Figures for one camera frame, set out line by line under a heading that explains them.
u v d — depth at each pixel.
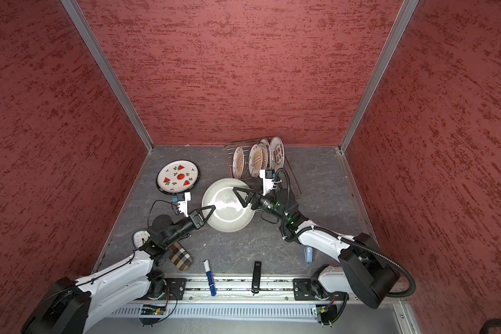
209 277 0.76
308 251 0.81
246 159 1.06
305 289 0.74
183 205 0.72
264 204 0.68
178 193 0.99
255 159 1.03
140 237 0.82
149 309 0.73
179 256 0.78
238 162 1.03
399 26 0.74
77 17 0.72
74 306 0.41
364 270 0.42
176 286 0.75
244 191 0.69
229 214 0.77
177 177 1.06
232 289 0.76
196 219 0.69
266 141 1.03
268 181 0.68
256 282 0.74
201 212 0.74
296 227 0.62
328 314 0.70
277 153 1.06
